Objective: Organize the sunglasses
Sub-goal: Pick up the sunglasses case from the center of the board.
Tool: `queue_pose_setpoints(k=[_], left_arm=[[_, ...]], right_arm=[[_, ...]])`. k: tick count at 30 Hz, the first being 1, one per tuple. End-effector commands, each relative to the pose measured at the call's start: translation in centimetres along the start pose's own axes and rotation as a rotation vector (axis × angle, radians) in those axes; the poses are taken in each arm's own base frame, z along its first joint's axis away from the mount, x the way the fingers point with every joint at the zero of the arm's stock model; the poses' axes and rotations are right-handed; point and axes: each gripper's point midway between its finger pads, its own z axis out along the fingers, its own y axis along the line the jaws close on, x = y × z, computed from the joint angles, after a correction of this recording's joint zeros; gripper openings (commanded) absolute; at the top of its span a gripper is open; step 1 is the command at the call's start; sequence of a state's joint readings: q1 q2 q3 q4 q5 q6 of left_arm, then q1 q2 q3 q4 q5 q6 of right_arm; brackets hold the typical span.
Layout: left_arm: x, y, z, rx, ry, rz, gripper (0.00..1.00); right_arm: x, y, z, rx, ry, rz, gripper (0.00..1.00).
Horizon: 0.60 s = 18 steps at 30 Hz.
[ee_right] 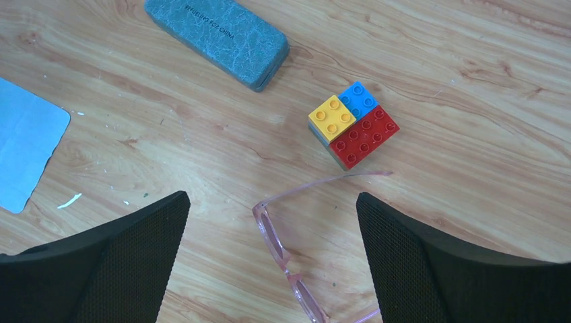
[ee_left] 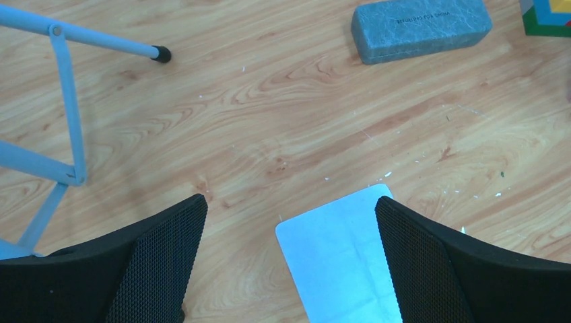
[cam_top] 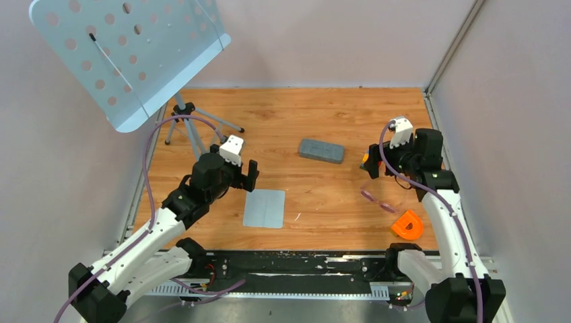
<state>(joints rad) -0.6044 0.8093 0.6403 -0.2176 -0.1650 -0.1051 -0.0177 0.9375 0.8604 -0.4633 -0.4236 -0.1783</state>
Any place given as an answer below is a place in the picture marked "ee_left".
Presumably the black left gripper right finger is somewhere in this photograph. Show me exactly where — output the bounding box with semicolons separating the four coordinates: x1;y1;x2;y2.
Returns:
375;196;570;322

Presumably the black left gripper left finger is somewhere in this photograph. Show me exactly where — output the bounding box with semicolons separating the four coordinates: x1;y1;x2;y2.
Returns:
1;194;208;322

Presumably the light blue cleaning cloth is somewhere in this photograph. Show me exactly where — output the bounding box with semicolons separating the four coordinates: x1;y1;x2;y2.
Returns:
275;184;402;322

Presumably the grey glasses case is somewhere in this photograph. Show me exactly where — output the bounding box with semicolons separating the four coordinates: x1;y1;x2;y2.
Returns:
351;0;493;65

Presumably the blue music stand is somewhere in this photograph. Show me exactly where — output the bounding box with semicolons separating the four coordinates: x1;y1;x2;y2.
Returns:
0;4;172;261

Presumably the colourful toy brick block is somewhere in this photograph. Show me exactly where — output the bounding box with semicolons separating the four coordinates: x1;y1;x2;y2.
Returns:
519;0;570;38

